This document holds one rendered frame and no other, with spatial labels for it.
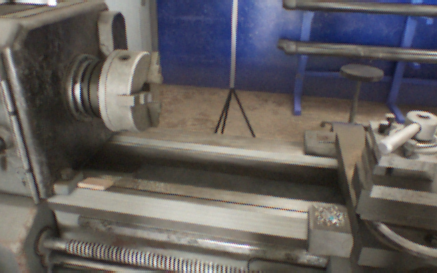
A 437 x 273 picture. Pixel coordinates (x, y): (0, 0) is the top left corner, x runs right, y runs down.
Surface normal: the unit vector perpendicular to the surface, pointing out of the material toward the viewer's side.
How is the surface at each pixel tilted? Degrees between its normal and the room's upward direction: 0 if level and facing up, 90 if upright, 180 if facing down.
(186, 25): 90
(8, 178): 90
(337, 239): 90
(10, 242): 32
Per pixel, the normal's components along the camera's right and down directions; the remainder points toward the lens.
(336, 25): -0.19, 0.46
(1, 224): -0.08, -0.51
